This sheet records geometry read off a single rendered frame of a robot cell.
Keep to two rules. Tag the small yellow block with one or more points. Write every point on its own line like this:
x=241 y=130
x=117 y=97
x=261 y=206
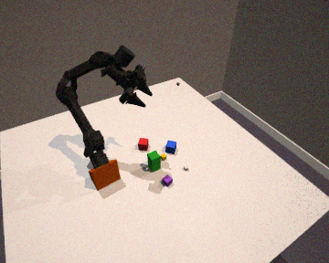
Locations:
x=163 y=156

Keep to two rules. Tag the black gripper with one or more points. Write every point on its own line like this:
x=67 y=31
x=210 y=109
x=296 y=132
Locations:
x=129 y=95

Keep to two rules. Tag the small purple cube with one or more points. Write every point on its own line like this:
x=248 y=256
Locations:
x=167 y=180

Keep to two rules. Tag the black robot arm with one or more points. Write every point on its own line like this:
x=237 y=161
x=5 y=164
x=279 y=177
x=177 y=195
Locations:
x=111 y=64

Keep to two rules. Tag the green block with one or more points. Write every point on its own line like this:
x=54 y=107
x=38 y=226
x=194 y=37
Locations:
x=153 y=158
x=154 y=168

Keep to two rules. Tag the blue block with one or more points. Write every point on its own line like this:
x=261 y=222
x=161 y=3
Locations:
x=170 y=147

